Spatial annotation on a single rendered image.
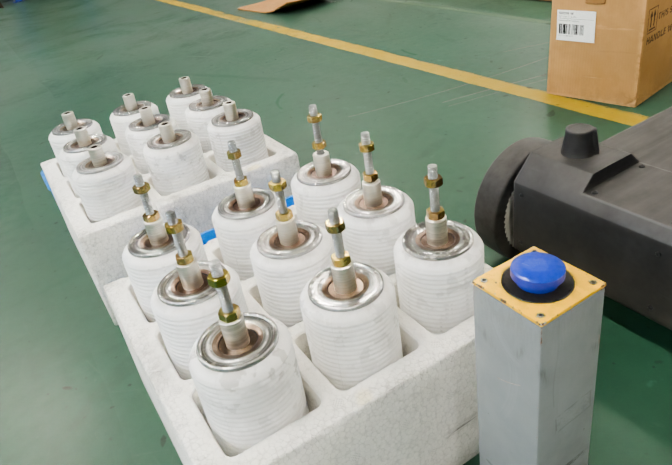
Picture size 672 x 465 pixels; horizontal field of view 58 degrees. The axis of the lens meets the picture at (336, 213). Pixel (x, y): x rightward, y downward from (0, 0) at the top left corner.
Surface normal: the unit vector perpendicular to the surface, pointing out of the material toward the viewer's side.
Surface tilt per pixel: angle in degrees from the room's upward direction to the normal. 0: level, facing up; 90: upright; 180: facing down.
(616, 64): 90
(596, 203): 46
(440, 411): 90
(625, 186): 0
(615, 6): 90
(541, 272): 0
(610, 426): 0
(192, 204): 90
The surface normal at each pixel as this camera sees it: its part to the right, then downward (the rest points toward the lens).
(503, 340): -0.84, 0.37
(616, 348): -0.14, -0.86
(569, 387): 0.53, 0.36
